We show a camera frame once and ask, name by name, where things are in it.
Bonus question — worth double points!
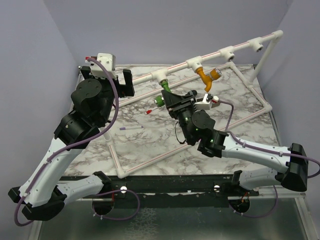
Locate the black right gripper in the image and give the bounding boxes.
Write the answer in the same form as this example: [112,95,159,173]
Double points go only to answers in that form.
[161,91,198,144]

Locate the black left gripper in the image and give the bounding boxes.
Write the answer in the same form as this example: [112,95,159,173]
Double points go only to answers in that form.
[82,66,134,124]

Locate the green water faucet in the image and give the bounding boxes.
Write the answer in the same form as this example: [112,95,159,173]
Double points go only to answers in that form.
[153,78,172,108]

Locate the white PVC pipe frame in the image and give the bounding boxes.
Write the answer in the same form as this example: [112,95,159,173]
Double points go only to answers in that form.
[105,30,283,178]

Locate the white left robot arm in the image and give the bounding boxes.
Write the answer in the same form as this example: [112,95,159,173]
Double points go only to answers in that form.
[8,66,135,227]

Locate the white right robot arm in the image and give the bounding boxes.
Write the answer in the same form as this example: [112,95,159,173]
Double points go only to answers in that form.
[161,90,309,196]

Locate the orange water faucet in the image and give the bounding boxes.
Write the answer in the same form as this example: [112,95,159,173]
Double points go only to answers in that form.
[195,66,222,93]

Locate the red capped white marker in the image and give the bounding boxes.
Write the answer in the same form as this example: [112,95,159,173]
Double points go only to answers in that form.
[145,107,161,115]

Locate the purple capped white marker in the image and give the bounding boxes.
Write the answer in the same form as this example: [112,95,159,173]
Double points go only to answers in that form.
[119,125,144,131]

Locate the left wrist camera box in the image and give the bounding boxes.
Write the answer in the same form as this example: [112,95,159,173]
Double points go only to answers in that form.
[85,53,116,74]

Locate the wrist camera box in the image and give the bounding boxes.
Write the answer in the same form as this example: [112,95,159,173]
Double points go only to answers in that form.
[85,53,116,74]
[194,93,220,111]

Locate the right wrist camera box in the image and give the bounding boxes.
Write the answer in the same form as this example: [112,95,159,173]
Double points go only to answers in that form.
[194,93,220,111]

